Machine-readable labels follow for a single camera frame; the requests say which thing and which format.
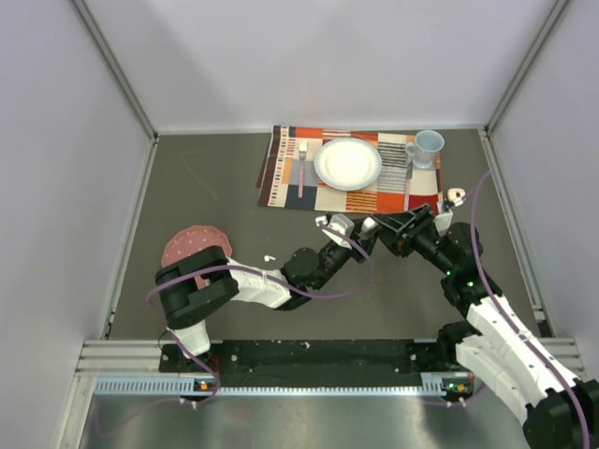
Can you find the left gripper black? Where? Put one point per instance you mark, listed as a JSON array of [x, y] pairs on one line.
[[363, 249]]

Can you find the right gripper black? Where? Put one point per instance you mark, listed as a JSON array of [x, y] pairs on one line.
[[400, 223]]

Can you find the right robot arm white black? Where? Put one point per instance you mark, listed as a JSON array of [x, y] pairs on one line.
[[555, 408]]

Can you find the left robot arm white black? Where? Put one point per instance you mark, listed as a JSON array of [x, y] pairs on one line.
[[191, 290]]

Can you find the white round plate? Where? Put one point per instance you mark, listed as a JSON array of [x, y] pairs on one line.
[[347, 164]]

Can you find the light blue mug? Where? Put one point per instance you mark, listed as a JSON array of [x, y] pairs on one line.
[[424, 148]]

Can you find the patterned orange placemat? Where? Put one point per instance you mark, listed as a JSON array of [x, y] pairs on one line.
[[309, 168]]

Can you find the pink polka dot plate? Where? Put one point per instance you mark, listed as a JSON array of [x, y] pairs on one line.
[[194, 248]]

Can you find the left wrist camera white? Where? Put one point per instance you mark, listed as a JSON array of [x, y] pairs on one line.
[[337, 227]]

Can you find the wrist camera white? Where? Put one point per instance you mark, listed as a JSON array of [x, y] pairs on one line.
[[444, 218], [337, 227]]

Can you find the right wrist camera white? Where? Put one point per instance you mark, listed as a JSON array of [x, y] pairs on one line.
[[444, 218]]

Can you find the pink handled knife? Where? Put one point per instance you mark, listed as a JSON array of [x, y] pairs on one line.
[[407, 185]]

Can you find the beige square ring object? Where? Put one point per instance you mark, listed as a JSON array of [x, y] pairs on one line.
[[456, 195]]

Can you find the pink handled fork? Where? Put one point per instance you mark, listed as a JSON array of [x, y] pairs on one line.
[[303, 149]]

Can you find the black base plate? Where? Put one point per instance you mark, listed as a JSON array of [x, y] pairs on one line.
[[335, 363]]

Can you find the grey cable duct rail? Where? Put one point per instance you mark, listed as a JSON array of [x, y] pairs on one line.
[[427, 386]]

